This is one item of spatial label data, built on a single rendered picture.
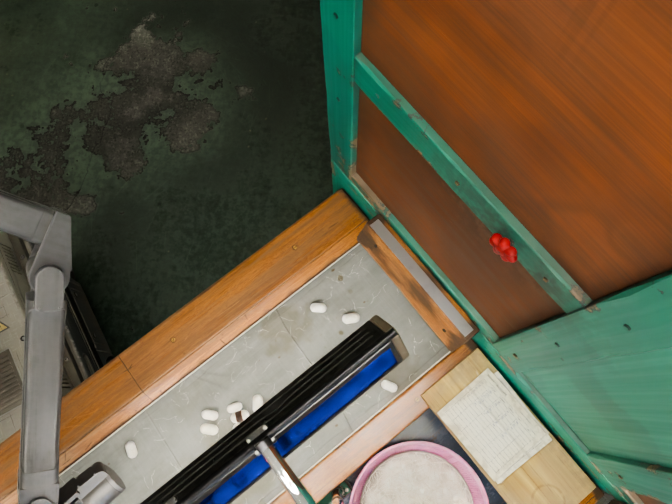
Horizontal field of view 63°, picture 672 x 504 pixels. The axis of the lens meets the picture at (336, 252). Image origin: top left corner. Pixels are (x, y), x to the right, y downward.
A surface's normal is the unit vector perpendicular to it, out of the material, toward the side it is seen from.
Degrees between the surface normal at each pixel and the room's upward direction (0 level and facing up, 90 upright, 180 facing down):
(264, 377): 0
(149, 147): 0
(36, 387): 39
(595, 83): 90
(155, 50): 0
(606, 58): 90
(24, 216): 30
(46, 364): 44
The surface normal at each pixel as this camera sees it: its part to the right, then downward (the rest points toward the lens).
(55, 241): 0.52, 0.18
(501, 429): -0.02, -0.25
